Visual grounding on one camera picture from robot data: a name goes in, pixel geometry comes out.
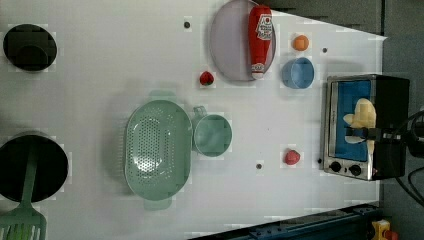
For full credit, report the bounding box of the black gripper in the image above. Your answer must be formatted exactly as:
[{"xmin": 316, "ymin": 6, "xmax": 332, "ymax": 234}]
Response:
[{"xmin": 345, "ymin": 127, "xmax": 402, "ymax": 144}]

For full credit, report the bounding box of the yellow banana toy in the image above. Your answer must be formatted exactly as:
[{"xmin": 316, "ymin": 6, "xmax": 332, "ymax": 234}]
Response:
[{"xmin": 343, "ymin": 98, "xmax": 377, "ymax": 161}]

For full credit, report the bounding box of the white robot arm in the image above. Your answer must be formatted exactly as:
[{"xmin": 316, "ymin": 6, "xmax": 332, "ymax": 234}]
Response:
[{"xmin": 344, "ymin": 110, "xmax": 423, "ymax": 158}]

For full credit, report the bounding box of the green mug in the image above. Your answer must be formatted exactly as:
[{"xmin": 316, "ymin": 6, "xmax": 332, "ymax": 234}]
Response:
[{"xmin": 193, "ymin": 106, "xmax": 232, "ymax": 157}]

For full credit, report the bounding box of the black toaster oven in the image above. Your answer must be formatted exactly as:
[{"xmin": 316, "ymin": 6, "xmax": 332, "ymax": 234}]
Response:
[{"xmin": 323, "ymin": 74, "xmax": 410, "ymax": 181}]

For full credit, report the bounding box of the pink red toy fruit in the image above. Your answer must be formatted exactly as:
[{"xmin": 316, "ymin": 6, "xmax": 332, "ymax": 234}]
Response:
[{"xmin": 284, "ymin": 149, "xmax": 301, "ymax": 165}]

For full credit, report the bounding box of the blue bowl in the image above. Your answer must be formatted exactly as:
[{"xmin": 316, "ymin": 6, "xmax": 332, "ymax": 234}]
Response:
[{"xmin": 282, "ymin": 57, "xmax": 315, "ymax": 89}]

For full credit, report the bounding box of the yellow red object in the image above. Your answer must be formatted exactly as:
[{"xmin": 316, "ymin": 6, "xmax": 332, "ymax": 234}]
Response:
[{"xmin": 372, "ymin": 220, "xmax": 399, "ymax": 240}]

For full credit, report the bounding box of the orange toy fruit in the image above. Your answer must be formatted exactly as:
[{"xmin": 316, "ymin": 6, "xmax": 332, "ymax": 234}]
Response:
[{"xmin": 293, "ymin": 35, "xmax": 309, "ymax": 51}]

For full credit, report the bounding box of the red ketchup bottle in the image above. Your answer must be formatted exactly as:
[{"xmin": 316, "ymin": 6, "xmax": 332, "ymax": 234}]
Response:
[{"xmin": 248, "ymin": 5, "xmax": 273, "ymax": 80}]

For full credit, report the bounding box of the lilac round plate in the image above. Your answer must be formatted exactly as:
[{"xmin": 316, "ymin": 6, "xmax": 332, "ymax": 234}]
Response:
[{"xmin": 209, "ymin": 0, "xmax": 276, "ymax": 81}]

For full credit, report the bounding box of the red strawberry toy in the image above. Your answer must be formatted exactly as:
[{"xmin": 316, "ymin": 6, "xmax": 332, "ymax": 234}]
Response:
[{"xmin": 199, "ymin": 71, "xmax": 214, "ymax": 86}]

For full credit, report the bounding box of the green perforated colander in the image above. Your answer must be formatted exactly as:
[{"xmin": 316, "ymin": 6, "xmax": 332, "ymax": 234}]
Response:
[{"xmin": 124, "ymin": 90, "xmax": 193, "ymax": 211}]

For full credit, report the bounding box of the green slotted spatula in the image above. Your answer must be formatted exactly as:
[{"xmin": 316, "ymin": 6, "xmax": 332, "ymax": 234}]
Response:
[{"xmin": 1, "ymin": 142, "xmax": 47, "ymax": 240}]

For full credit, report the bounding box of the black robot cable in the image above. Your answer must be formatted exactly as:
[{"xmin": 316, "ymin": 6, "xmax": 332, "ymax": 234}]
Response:
[{"xmin": 394, "ymin": 109, "xmax": 424, "ymax": 208}]

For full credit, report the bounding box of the blue metal table frame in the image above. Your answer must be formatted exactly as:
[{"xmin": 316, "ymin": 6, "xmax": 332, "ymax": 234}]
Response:
[{"xmin": 189, "ymin": 204, "xmax": 382, "ymax": 240}]

